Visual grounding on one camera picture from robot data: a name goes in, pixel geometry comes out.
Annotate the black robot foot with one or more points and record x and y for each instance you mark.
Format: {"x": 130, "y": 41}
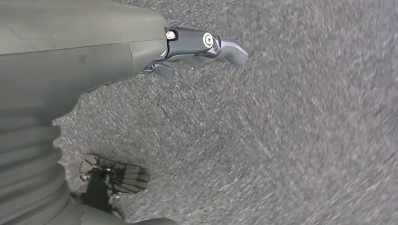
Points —
{"x": 118, "y": 180}

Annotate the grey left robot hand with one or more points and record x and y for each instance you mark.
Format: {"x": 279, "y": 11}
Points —
{"x": 62, "y": 46}

